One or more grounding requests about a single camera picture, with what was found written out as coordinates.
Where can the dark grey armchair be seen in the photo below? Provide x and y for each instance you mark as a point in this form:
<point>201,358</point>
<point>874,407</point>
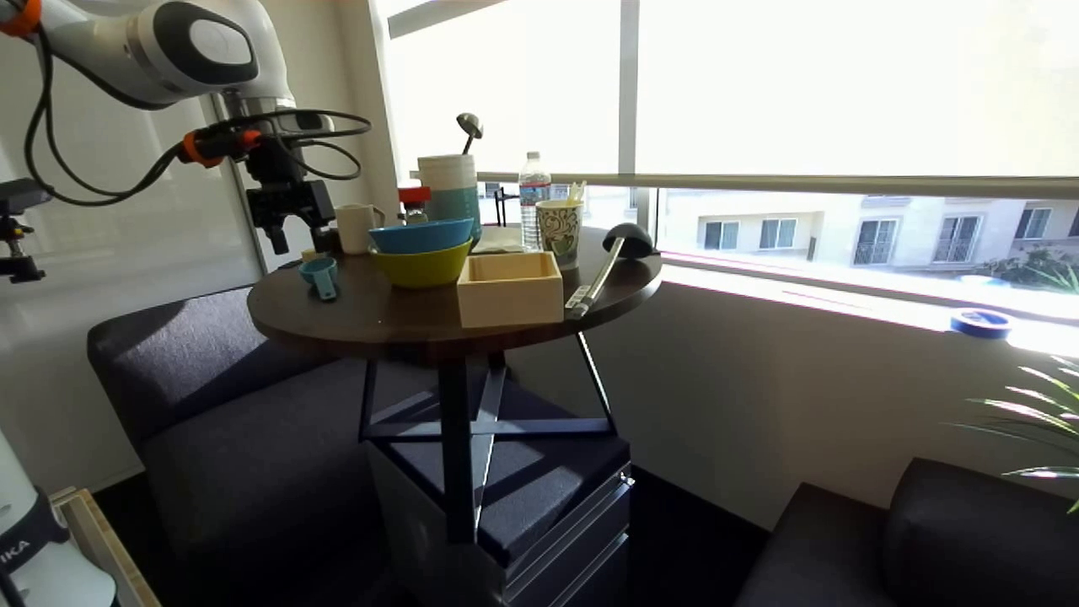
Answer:
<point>950,538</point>

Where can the blue measuring spoon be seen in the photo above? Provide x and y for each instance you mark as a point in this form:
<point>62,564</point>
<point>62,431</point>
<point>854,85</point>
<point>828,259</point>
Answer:
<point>321,277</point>

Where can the patterned utensil cup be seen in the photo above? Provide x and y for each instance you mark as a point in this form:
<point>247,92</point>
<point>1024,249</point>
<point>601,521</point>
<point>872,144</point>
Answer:
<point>562,223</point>

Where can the red lidded jar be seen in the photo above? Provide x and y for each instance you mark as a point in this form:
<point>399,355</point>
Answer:
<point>414,195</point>

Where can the cream ceramic cup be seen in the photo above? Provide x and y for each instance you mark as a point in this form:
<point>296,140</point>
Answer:
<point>354,230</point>

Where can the dark grey sofa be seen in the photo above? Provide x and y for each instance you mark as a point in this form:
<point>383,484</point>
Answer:
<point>252,456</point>

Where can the grey storage cube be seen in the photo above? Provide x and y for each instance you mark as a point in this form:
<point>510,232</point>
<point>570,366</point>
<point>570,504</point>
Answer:
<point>555,524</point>

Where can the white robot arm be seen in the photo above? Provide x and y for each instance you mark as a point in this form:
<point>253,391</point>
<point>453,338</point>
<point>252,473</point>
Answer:
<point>166,51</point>

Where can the blue tape roll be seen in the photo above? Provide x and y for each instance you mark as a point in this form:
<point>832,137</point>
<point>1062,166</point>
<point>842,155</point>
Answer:
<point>980,326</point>

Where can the blue bowl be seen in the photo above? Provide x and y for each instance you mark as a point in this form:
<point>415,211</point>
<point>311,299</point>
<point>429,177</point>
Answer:
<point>415,237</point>

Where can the white and teal tall canister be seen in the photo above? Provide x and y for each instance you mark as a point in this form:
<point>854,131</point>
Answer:
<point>453,186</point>

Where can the green plant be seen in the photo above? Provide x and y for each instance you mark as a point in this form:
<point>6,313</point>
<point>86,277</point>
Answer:
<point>1040,409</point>

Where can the round wooden table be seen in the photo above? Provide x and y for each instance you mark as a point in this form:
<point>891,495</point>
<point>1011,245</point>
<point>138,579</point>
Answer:
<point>375,321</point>

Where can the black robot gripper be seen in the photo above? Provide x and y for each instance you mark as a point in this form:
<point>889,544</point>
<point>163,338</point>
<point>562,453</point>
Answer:
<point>283,190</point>

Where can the metal ladle in canister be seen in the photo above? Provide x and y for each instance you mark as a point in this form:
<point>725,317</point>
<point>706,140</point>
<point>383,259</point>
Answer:
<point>470,124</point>

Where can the yellow-green bowl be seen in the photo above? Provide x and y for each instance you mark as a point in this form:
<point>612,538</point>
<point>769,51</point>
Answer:
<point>429,267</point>

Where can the cream wooden box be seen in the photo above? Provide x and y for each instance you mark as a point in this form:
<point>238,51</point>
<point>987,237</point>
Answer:
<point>510,291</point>

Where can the clear water bottle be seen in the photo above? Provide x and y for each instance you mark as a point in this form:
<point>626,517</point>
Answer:
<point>534,190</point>

